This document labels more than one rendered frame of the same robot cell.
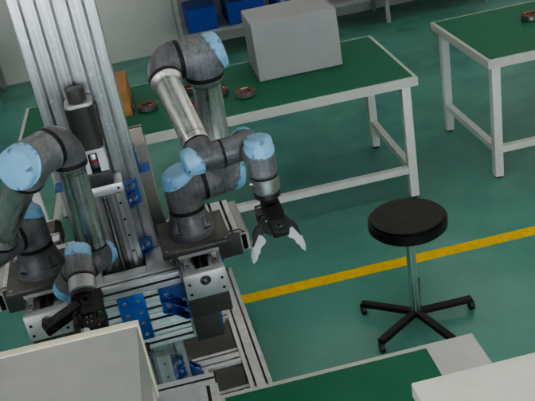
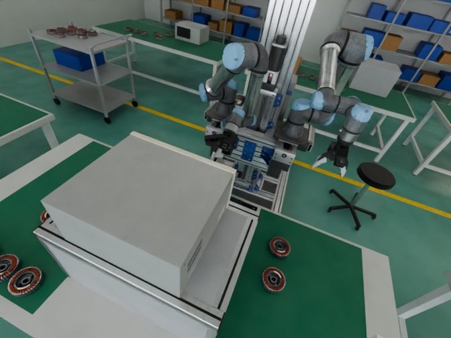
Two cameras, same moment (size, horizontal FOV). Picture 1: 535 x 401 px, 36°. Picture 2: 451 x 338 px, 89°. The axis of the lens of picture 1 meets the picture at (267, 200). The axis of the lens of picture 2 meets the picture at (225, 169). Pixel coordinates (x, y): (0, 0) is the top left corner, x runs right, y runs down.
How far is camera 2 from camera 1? 1.04 m
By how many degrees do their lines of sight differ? 23
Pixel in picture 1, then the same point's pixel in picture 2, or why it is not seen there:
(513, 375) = not seen: outside the picture
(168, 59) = (339, 39)
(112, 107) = (292, 56)
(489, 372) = not seen: outside the picture
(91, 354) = (201, 175)
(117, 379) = (201, 202)
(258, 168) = (352, 124)
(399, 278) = (351, 188)
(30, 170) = (236, 60)
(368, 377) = (326, 243)
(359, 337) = (323, 200)
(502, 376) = not seen: outside the picture
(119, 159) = (280, 82)
